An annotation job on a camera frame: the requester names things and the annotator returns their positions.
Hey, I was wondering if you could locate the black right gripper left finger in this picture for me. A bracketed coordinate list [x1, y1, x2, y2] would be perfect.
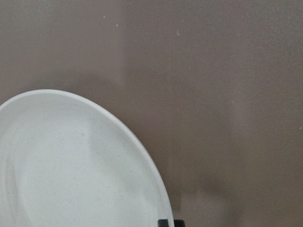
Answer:
[158, 219, 169, 227]

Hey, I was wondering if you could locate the cream round plate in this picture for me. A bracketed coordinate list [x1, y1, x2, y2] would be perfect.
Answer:
[0, 89, 174, 227]

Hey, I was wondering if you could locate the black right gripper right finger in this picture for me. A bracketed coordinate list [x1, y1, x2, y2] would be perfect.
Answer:
[174, 219, 185, 227]

